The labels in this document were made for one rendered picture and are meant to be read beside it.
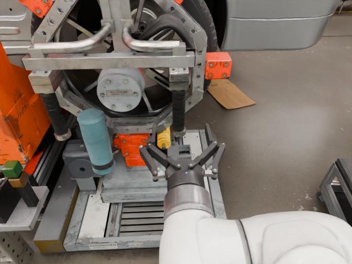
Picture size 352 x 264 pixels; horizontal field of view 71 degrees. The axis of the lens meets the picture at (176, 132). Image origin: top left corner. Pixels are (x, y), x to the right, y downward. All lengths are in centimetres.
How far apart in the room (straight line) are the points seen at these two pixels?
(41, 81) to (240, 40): 94
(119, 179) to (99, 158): 40
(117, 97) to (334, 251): 61
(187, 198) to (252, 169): 131
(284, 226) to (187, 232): 14
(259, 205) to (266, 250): 118
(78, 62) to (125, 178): 79
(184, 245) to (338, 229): 21
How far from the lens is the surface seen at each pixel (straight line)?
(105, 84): 74
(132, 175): 134
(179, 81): 63
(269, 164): 179
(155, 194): 134
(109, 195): 137
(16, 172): 92
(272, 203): 158
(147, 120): 103
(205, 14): 90
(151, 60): 64
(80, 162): 126
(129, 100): 75
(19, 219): 105
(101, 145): 91
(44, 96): 72
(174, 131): 72
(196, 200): 43
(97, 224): 138
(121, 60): 65
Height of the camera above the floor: 122
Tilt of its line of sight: 39 degrees down
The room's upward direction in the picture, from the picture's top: straight up
